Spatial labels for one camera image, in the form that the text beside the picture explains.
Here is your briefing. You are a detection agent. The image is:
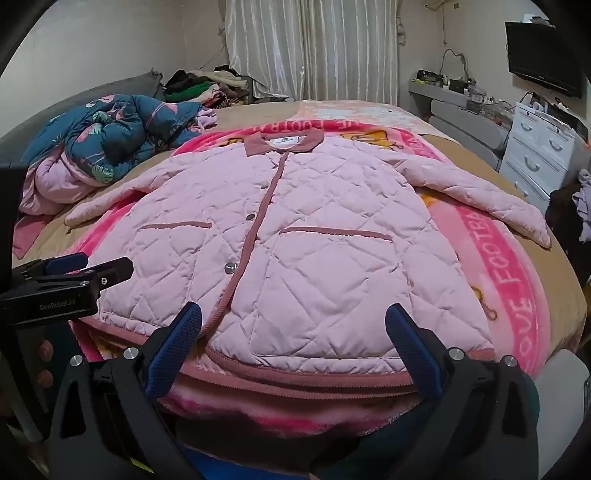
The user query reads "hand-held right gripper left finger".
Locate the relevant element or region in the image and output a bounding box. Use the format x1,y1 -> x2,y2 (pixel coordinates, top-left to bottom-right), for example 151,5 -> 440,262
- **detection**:
48,301 -> 204,480

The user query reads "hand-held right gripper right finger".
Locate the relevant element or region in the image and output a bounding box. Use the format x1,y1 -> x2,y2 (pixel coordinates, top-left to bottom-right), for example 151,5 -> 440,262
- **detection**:
385,302 -> 541,480

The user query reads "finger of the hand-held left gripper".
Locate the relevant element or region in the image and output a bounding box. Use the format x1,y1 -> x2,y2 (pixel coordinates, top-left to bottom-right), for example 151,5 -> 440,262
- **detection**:
69,257 -> 134,291
14,252 -> 88,280

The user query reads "pink quilted jacket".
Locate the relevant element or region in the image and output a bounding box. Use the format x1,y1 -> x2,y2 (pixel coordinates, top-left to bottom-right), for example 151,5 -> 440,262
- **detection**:
65,129 -> 552,393

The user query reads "dark clothes heap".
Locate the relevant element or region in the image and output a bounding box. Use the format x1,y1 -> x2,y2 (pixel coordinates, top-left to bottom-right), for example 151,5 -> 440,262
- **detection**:
545,170 -> 591,287

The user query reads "pile of clothes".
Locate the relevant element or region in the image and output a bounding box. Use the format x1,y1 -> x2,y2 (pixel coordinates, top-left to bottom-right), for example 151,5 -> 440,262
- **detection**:
163,65 -> 252,109

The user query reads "pink printed blanket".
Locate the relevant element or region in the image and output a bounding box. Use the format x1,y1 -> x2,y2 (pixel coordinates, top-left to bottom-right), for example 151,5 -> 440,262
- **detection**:
69,115 -> 552,435

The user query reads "blue floral duvet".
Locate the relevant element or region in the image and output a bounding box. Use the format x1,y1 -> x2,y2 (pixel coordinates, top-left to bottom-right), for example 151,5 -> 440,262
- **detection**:
18,93 -> 218,217

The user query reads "grey headboard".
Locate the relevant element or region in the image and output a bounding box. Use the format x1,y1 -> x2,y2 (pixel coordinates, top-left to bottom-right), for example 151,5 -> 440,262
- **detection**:
0,71 -> 164,139

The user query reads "bed with tan sheet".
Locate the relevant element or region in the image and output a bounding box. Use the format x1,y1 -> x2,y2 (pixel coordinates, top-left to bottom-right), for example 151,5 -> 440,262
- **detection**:
11,99 -> 587,462

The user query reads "white drawer cabinet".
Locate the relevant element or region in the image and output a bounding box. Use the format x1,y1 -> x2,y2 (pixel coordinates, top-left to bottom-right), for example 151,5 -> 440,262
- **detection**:
499,99 -> 587,201

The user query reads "black box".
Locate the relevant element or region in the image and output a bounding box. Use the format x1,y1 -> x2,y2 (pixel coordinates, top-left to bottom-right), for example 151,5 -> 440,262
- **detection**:
522,92 -> 589,131

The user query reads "white pleated curtain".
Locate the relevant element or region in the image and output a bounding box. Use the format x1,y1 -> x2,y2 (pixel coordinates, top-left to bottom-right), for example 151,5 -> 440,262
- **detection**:
224,0 -> 400,102

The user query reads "black flat television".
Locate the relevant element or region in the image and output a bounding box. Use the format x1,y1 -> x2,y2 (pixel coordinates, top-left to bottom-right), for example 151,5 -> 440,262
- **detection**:
505,21 -> 583,99

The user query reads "grey wall shelf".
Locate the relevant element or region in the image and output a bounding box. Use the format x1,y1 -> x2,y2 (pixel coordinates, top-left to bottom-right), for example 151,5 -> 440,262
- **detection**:
409,78 -> 513,169

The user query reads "wall cable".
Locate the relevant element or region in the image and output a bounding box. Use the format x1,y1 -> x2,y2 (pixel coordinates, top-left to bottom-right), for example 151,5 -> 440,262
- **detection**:
441,48 -> 467,79

